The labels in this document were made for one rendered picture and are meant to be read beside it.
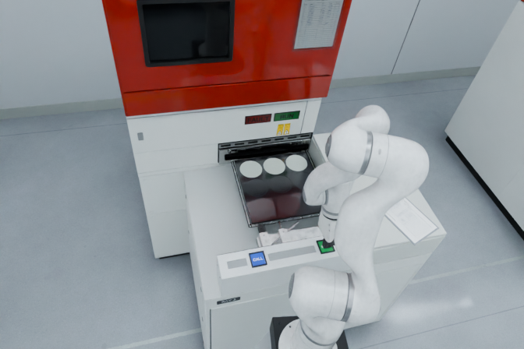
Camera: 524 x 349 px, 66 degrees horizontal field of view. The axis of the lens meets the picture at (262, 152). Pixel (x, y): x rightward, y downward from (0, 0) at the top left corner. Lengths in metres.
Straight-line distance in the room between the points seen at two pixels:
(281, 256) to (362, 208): 0.63
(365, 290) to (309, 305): 0.14
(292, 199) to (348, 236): 0.79
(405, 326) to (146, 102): 1.89
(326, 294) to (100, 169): 2.31
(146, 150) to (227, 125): 0.36
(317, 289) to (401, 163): 0.37
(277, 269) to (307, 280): 0.45
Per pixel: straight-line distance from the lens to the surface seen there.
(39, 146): 3.41
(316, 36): 1.53
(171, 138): 1.75
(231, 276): 1.47
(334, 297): 1.06
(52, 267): 2.74
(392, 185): 0.94
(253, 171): 1.82
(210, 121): 1.72
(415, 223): 1.74
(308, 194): 1.30
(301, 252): 1.54
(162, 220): 2.21
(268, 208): 1.70
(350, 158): 0.89
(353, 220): 0.96
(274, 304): 1.79
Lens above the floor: 2.27
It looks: 46 degrees down
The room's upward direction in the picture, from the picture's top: 7 degrees clockwise
